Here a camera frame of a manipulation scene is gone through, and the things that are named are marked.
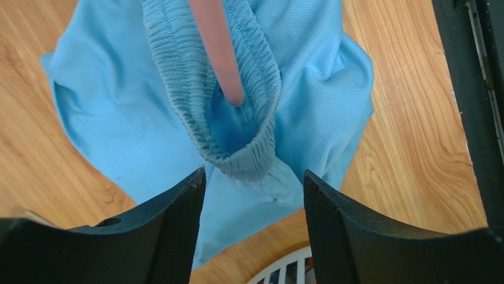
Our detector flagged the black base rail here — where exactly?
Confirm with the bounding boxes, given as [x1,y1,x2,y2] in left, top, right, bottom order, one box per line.
[432,1,503,227]

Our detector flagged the light blue shorts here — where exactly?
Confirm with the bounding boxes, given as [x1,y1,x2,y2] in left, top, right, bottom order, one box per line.
[41,1,374,268]

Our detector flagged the pink plastic hanger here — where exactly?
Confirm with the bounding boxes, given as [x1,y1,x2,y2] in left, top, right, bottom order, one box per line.
[188,0,244,106]

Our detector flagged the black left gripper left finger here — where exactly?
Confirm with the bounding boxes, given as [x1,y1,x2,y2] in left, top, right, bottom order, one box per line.
[1,168,206,283]

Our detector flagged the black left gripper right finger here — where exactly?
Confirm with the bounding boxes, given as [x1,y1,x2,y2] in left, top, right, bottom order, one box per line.
[303,171,503,283]

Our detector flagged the white laundry basket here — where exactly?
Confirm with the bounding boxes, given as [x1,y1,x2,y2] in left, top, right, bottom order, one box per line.
[248,246,316,284]

